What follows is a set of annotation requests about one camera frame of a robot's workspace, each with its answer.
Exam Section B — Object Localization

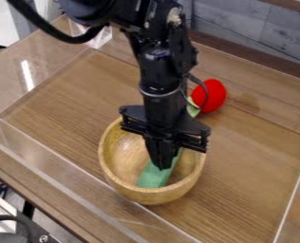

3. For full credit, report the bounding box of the brown wooden bowl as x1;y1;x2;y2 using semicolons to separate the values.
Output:
98;118;206;205

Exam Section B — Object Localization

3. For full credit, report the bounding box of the clear acrylic front wall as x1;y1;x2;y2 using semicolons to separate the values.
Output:
0;120;200;243

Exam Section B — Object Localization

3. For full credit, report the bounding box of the black device at corner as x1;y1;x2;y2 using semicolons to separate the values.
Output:
0;215;62;243

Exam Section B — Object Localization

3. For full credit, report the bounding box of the clear acrylic corner bracket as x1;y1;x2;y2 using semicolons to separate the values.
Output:
69;21;113;49

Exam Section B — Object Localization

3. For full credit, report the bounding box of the green rectangular stick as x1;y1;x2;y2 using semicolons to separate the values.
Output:
137;150;184;188

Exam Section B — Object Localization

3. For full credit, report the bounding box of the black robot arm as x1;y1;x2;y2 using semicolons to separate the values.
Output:
59;0;210;170

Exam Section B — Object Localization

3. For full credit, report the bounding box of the red toy strawberry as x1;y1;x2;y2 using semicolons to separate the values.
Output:
188;79;228;118

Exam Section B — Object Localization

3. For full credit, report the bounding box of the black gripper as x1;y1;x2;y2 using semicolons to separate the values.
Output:
120;86;212;169

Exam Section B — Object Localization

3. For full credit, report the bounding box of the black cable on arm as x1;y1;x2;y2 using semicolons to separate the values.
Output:
5;0;113;46

